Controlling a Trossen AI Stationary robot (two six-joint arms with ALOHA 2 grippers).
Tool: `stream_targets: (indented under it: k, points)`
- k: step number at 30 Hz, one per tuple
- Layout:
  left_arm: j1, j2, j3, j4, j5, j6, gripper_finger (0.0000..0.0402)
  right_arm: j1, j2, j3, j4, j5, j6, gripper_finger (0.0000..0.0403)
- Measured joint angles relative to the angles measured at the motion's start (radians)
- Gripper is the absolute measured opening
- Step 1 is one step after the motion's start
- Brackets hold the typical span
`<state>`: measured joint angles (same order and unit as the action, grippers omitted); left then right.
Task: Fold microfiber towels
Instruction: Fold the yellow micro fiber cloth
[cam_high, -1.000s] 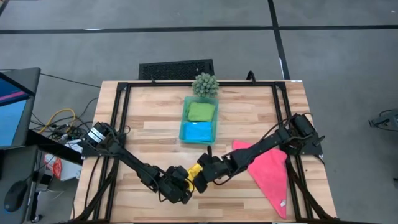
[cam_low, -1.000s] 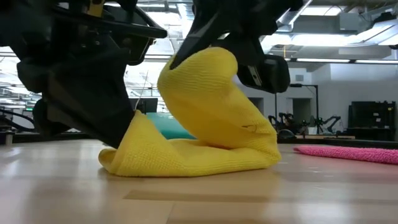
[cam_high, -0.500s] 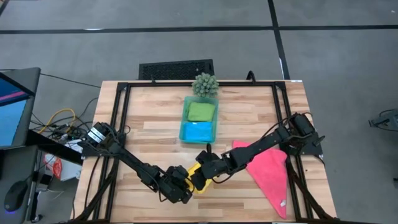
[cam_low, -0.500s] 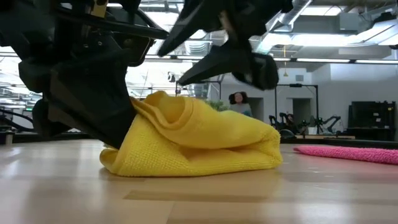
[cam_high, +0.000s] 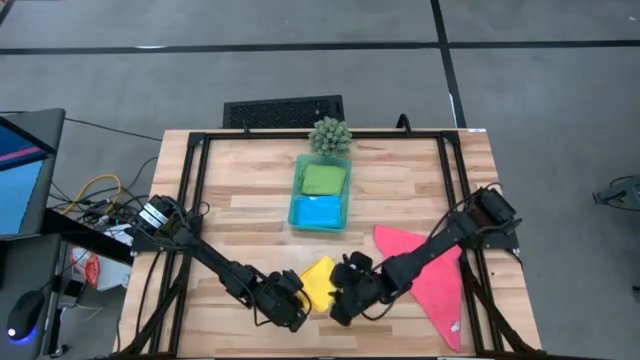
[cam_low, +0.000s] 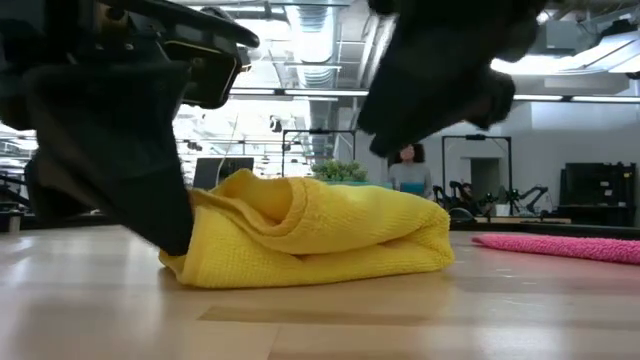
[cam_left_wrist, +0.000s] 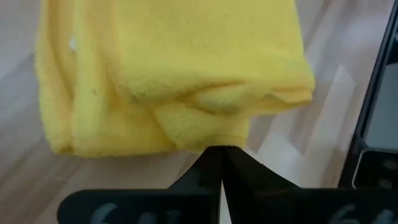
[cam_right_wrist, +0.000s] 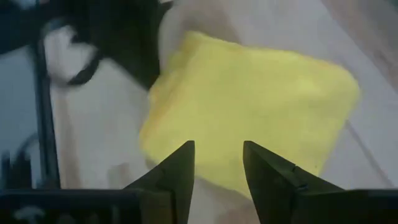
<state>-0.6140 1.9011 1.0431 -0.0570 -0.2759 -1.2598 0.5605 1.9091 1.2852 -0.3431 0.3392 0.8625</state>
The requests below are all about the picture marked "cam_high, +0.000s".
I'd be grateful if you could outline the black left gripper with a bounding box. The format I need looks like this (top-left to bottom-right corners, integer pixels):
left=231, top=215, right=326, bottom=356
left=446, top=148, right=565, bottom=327
left=251, top=270, right=308, bottom=334

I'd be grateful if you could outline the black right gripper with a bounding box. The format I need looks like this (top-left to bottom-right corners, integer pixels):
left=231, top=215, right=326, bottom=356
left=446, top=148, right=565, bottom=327
left=327, top=251, right=400, bottom=328

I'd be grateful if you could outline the black perforated computer case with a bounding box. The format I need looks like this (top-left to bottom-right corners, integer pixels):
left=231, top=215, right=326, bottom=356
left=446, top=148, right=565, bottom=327
left=222, top=94, right=347, bottom=131

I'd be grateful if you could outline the teal plastic bin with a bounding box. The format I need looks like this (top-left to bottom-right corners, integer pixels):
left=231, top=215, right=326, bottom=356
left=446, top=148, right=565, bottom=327
left=286, top=153, right=353, bottom=235

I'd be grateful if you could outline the yellow cable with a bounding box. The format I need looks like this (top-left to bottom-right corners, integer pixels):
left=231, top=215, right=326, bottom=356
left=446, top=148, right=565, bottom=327
left=61, top=173, right=122, bottom=217

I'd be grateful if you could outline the white and red bag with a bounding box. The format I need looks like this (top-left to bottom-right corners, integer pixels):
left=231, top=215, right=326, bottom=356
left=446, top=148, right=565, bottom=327
left=69, top=243, right=135, bottom=293

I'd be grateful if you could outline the pink microfiber towel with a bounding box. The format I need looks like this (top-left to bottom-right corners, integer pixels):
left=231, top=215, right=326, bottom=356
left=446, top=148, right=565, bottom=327
left=373, top=224, right=464, bottom=354

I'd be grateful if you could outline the black cable bundle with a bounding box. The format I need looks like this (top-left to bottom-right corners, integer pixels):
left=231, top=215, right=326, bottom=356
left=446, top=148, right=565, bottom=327
left=48, top=154, right=162, bottom=227

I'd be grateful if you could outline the blue microfiber towel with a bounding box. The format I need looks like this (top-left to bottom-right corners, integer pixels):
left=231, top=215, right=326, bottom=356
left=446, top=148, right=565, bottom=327
left=295, top=194, right=345, bottom=231

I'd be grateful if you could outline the black computer mouse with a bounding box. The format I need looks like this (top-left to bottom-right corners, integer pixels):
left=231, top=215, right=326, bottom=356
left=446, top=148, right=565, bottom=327
left=3, top=289, right=47, bottom=347

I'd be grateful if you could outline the computer monitor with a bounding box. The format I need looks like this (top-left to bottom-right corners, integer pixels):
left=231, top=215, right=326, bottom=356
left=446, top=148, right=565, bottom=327
left=0, top=107, right=67, bottom=242

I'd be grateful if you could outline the green microfiber towel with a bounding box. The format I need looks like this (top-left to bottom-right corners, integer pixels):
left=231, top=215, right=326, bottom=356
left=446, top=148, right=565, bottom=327
left=300, top=162, right=348, bottom=197

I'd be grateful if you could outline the yellow microfiber towel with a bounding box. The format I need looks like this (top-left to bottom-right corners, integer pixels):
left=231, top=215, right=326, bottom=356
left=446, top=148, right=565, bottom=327
left=296, top=255, right=338, bottom=314

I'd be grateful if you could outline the small green artificial plant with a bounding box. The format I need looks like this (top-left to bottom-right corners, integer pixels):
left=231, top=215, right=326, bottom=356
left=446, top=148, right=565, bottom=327
left=307, top=116, right=354, bottom=159

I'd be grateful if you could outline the dark side desk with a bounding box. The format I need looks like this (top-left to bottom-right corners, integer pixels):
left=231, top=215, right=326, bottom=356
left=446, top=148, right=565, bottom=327
left=0, top=207, right=137, bottom=360

